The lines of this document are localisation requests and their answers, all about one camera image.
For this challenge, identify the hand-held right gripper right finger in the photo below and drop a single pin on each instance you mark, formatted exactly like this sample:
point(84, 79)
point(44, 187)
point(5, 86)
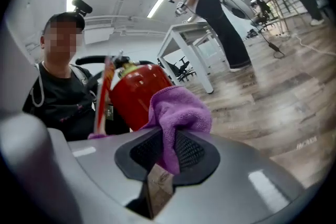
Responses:
point(231, 178)

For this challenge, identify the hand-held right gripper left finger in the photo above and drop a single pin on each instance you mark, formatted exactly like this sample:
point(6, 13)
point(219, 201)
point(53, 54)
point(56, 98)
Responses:
point(99, 173)

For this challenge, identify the purple cloth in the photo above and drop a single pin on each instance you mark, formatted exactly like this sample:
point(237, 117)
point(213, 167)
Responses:
point(181, 110)

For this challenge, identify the red fire extinguisher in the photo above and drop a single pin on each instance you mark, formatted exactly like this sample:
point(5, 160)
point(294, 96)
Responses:
point(136, 91)

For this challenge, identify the person's black shirt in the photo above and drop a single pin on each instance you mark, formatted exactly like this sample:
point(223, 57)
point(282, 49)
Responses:
point(60, 102)

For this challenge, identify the paper tag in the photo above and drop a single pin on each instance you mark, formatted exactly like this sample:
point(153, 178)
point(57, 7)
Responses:
point(105, 91)

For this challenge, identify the black office chair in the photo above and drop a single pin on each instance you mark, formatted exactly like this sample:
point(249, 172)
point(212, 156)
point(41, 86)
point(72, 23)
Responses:
point(181, 68)

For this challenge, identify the person's head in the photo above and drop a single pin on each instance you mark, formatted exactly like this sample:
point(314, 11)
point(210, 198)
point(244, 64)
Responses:
point(63, 39)

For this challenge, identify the large white table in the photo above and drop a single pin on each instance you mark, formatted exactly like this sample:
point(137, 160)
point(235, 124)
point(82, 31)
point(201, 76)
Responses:
point(183, 31)

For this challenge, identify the wooden rack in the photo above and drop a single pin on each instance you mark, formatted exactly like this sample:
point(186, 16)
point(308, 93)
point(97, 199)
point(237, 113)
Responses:
point(286, 5)

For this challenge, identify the black head-worn camera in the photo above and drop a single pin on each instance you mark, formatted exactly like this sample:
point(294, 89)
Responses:
point(82, 6)

